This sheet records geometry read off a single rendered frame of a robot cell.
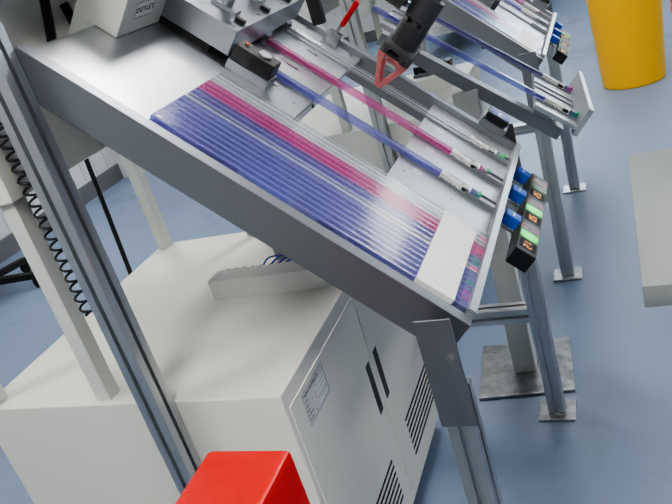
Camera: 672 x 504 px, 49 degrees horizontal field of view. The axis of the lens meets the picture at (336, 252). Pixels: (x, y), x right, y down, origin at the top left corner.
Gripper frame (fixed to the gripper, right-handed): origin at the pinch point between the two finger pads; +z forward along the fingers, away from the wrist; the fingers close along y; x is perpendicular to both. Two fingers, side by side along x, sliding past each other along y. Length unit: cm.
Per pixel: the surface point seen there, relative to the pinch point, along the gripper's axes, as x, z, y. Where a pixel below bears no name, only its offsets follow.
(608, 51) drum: 75, 22, -293
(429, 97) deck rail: 9.8, -0.2, -8.2
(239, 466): 15, 7, 92
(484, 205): 28.5, -0.5, 23.0
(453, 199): 23.2, 0.0, 26.9
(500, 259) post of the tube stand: 48, 32, -29
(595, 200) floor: 86, 44, -143
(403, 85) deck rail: 3.8, 0.7, -8.2
